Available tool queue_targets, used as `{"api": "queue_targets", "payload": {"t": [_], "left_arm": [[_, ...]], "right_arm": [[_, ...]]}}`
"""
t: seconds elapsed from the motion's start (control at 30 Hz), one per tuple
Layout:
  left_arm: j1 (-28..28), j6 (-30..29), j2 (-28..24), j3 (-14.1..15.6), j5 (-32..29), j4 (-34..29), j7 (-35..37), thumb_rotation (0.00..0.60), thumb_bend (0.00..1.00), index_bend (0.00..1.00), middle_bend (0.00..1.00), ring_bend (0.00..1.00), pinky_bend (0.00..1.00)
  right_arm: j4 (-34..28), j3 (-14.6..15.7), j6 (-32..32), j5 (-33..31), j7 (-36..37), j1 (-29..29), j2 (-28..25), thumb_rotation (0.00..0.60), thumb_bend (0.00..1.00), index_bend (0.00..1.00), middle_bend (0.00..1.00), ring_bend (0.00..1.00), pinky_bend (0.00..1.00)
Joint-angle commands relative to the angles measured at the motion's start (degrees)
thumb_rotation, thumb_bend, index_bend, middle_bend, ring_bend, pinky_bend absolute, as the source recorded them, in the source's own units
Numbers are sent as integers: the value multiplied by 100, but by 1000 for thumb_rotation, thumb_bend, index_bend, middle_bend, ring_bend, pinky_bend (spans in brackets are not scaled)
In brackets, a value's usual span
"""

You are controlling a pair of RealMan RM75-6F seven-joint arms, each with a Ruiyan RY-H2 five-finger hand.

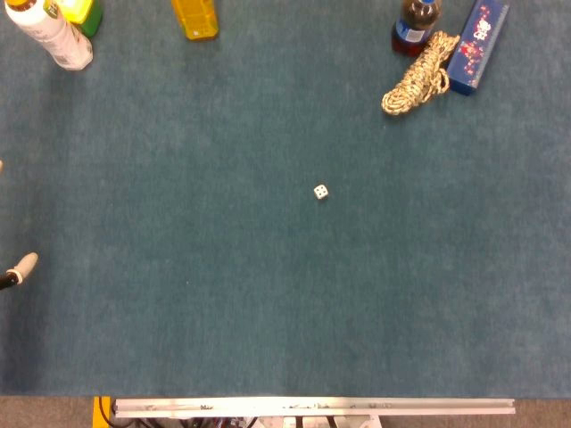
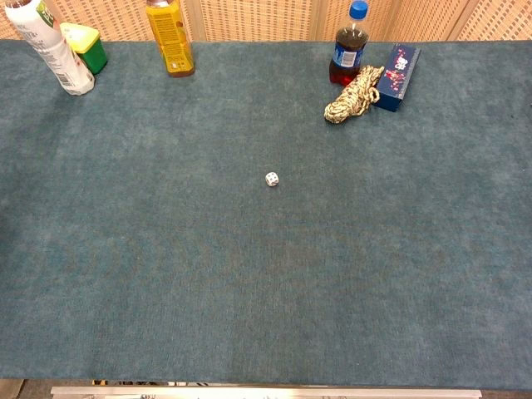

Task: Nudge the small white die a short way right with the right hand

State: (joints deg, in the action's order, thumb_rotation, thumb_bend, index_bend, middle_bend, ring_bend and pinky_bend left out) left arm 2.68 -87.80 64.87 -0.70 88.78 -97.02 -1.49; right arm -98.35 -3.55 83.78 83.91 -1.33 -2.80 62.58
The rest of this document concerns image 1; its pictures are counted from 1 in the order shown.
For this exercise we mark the white die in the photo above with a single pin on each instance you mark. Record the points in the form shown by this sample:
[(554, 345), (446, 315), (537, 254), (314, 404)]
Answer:
[(320, 191)]

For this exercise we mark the blue felt table mat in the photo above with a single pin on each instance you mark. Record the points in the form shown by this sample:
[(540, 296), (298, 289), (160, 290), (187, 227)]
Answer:
[(267, 249)]

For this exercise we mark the yellow juice bottle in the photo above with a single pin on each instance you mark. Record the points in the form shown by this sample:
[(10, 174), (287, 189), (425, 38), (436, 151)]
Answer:
[(195, 18)]

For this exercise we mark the cola bottle blue cap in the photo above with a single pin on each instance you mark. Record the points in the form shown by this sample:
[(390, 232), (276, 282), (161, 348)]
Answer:
[(412, 29)]

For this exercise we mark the blue printed carton box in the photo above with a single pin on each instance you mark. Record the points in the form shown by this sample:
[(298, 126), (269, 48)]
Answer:
[(475, 49)]

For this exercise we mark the green container yellow lid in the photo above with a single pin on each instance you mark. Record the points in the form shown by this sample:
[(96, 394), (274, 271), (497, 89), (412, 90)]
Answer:
[(85, 13)]

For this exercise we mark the white labelled bottle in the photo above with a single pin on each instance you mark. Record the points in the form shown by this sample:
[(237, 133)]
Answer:
[(49, 31)]

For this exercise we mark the aluminium profile rail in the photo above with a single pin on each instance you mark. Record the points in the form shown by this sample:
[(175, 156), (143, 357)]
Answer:
[(312, 407)]

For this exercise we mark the yellow frame bracket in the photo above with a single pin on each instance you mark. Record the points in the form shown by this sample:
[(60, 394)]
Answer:
[(101, 412)]

